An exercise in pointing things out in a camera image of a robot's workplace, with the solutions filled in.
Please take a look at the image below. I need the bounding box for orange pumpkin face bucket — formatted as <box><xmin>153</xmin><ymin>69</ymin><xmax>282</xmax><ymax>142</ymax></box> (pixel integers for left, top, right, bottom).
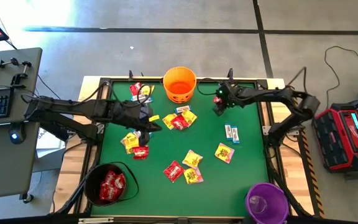
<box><xmin>162</xmin><ymin>66</ymin><xmax>198</xmax><ymax>105</ymax></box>

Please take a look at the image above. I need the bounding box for red black power station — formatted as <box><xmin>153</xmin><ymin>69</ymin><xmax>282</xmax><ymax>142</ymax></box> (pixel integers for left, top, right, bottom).
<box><xmin>311</xmin><ymin>107</ymin><xmax>358</xmax><ymax>174</ymax></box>

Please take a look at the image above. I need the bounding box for purple plastic bucket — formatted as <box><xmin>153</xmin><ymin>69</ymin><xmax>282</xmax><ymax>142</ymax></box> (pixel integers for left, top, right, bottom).
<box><xmin>244</xmin><ymin>182</ymin><xmax>290</xmax><ymax>224</ymax></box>

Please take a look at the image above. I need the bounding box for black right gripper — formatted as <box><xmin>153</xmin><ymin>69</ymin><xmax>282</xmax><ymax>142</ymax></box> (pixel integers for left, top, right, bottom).
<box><xmin>213</xmin><ymin>81</ymin><xmax>245</xmax><ymax>117</ymax></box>

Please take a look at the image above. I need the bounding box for yellow Sour Patch candy pack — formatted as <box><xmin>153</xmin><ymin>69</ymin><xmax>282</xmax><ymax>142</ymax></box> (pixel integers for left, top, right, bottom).
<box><xmin>181</xmin><ymin>149</ymin><xmax>204</xmax><ymax>170</ymax></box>
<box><xmin>181</xmin><ymin>109</ymin><xmax>198</xmax><ymax>126</ymax></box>
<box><xmin>141</xmin><ymin>84</ymin><xmax>155</xmax><ymax>96</ymax></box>
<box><xmin>120</xmin><ymin>132</ymin><xmax>140</xmax><ymax>156</ymax></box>
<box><xmin>162</xmin><ymin>113</ymin><xmax>178</xmax><ymax>131</ymax></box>
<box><xmin>214</xmin><ymin>142</ymin><xmax>236</xmax><ymax>165</ymax></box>
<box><xmin>183</xmin><ymin>167</ymin><xmax>204</xmax><ymax>185</ymax></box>

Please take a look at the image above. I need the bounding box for black floor cable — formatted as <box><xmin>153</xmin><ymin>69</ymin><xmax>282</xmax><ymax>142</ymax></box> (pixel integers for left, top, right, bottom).
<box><xmin>323</xmin><ymin>45</ymin><xmax>358</xmax><ymax>110</ymax></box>

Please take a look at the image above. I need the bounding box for black plastic bucket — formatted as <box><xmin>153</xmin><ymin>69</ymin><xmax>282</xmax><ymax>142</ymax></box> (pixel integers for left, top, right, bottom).
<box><xmin>83</xmin><ymin>161</ymin><xmax>140</xmax><ymax>207</ymax></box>

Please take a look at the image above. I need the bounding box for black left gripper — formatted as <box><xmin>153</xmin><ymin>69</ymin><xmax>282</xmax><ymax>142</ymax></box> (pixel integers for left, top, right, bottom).
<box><xmin>112</xmin><ymin>101</ymin><xmax>163</xmax><ymax>147</ymax></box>

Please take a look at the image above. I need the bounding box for black computer mouse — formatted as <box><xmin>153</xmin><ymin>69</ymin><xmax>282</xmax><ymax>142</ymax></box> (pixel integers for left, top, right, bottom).
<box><xmin>8</xmin><ymin>123</ymin><xmax>27</xmax><ymax>145</ymax></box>

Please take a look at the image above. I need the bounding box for green table mat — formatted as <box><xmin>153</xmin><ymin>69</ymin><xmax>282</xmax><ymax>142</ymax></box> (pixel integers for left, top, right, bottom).
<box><xmin>91</xmin><ymin>81</ymin><xmax>270</xmax><ymax>218</ymax></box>

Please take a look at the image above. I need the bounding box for yellow black hazard strip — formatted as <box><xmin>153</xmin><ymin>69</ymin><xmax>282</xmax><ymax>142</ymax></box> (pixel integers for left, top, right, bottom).
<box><xmin>296</xmin><ymin>130</ymin><xmax>326</xmax><ymax>218</ymax></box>

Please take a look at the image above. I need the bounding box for black desk foot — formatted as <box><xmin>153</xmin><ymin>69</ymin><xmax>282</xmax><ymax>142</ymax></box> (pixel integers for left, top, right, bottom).
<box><xmin>19</xmin><ymin>192</ymin><xmax>34</xmax><ymax>205</ymax></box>

